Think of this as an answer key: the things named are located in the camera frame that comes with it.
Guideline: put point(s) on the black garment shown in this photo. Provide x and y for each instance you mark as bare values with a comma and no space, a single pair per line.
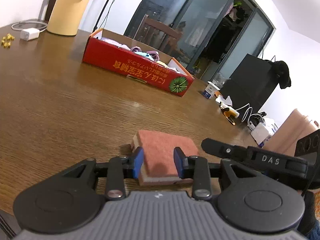
281,73

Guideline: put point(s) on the yellow thermos jug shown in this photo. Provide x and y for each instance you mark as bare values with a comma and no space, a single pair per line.
67,7

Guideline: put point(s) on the tall black box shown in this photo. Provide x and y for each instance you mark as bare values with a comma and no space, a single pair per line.
250,85

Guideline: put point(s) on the sliding glass door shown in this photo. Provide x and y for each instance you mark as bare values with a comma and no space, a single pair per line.
200,17

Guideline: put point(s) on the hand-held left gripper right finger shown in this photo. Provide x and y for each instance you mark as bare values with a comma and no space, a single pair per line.
178,163

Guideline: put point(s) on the red brown layered sponge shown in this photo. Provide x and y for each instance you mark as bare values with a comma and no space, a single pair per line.
165,147

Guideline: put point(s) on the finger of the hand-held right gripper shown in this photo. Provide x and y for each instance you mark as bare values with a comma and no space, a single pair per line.
222,148

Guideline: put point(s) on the slatted wooden chair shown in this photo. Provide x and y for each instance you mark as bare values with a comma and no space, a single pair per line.
160,32

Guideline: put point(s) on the white charger block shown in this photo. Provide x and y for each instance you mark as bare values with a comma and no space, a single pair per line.
30,34

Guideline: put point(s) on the yellow flower bits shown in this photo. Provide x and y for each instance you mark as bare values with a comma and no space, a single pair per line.
7,41

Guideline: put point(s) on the white crumpled paper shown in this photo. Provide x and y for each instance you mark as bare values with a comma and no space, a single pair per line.
225,100

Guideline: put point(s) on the clear drinking glass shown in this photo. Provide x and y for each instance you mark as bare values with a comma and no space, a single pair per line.
220,78

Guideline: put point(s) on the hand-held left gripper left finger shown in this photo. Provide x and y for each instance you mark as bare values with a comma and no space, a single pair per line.
138,162

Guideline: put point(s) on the dark wooden chair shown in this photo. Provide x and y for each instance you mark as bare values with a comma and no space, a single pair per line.
51,2

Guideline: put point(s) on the blue plush toy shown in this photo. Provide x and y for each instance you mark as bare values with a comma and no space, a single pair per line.
144,55

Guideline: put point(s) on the hanging clothes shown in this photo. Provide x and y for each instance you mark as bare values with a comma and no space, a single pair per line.
236,11

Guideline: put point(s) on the white yogurt cup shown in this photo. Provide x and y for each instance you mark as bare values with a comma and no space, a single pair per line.
210,91

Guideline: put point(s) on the black light stand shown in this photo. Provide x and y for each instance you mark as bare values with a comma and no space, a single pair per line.
106,2

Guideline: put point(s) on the red cardboard box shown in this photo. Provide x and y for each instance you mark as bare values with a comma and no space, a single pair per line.
120,60

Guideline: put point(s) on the white orange tube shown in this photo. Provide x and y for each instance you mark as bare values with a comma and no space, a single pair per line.
232,112

